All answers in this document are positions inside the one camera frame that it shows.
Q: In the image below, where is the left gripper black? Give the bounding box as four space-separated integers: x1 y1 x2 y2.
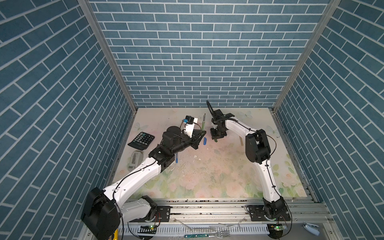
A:
170 129 206 156

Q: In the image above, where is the green pen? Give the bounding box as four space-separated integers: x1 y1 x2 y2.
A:
201 113 206 131

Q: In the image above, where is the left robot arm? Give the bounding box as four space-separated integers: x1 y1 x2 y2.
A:
81 126 207 240

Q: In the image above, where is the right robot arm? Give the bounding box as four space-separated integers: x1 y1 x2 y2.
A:
208 105 288 221

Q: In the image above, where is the black calculator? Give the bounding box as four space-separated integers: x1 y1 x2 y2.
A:
128 132 155 151

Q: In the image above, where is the white blue stapler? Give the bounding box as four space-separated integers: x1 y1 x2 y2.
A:
303 223 320 236

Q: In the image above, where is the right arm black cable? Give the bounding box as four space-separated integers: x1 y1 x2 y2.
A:
206 100 220 121

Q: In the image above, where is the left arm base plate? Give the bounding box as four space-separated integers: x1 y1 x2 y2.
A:
132 206 171 224

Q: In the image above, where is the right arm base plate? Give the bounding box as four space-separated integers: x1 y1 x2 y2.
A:
245 205 292 222

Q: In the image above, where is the green handled fork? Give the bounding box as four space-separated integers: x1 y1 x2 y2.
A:
184 231 231 239

